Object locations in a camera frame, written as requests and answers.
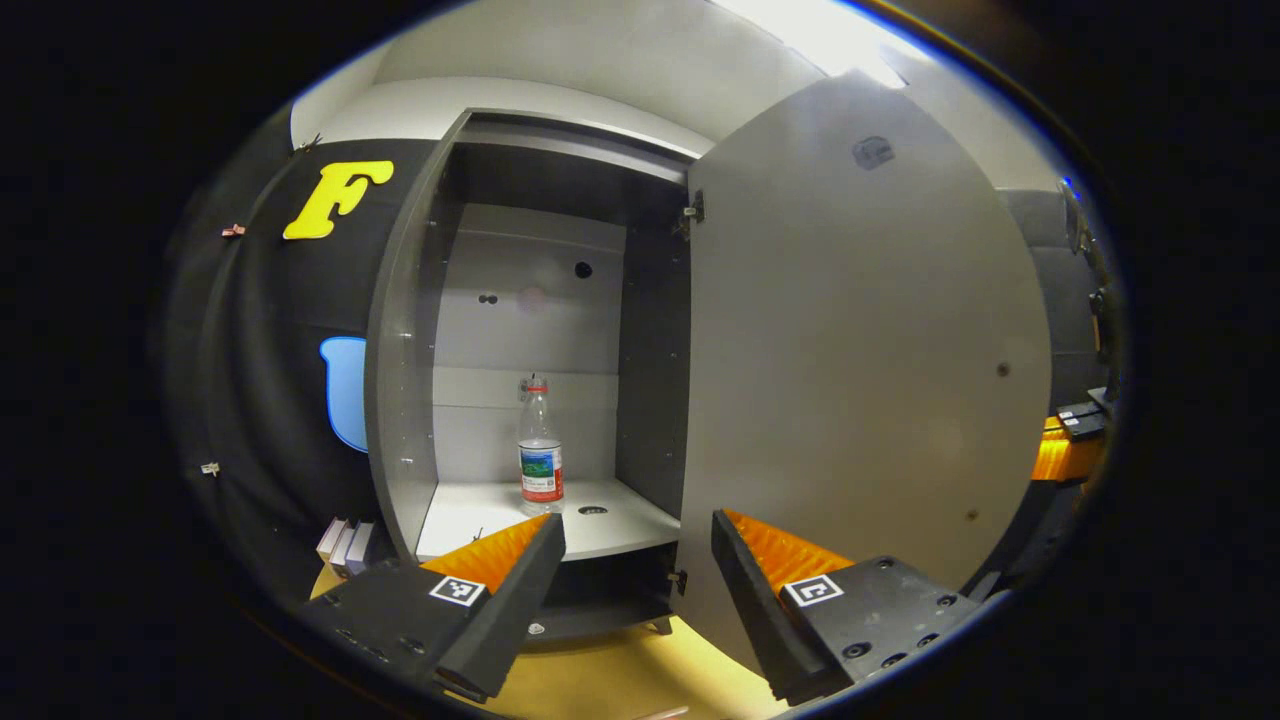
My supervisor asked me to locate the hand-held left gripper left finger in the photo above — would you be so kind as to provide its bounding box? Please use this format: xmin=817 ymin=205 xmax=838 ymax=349
xmin=298 ymin=512 xmax=568 ymax=705

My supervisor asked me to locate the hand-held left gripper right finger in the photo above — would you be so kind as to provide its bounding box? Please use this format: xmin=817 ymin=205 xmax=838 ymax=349
xmin=710 ymin=508 xmax=1007 ymax=707

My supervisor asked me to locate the clear plastic bottle red cap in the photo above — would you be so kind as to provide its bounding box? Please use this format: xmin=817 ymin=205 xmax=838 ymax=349
xmin=517 ymin=375 xmax=567 ymax=517

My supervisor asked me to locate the grey cabinet shelf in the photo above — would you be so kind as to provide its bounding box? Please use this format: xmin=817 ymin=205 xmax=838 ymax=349
xmin=414 ymin=478 xmax=684 ymax=564

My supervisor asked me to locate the dark grey cabinet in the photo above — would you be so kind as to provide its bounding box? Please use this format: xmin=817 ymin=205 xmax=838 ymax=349
xmin=362 ymin=108 xmax=717 ymax=643

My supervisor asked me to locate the black backdrop cloth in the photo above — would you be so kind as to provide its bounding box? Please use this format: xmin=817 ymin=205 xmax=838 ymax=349
xmin=163 ymin=108 xmax=1116 ymax=603

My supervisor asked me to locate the ceiling light panel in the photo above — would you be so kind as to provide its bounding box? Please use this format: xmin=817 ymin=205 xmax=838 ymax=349
xmin=715 ymin=0 xmax=936 ymax=91

